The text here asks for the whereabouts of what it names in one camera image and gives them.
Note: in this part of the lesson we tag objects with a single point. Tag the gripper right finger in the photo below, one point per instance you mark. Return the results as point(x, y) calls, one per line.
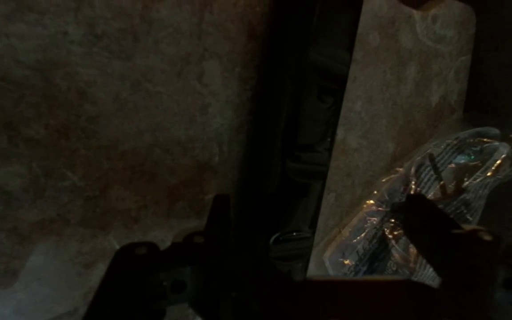
point(465, 266)

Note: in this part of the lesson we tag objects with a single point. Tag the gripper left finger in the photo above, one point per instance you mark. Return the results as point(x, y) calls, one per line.
point(140, 284)

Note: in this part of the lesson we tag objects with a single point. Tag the clear plastic packet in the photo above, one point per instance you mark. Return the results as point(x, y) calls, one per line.
point(456, 178)

